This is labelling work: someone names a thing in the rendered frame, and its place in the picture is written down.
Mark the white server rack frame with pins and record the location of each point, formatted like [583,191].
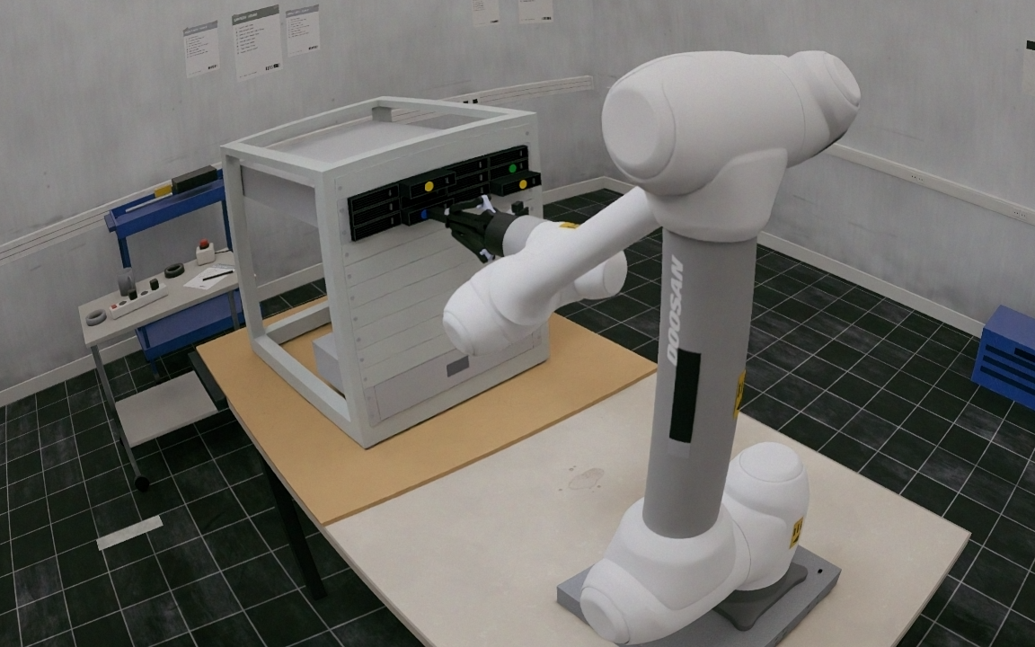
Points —
[387,292]

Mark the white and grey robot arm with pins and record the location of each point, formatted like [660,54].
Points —
[709,133]

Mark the tan flat board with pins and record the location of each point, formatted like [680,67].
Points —
[336,478]

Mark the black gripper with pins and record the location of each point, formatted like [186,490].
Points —
[495,222]

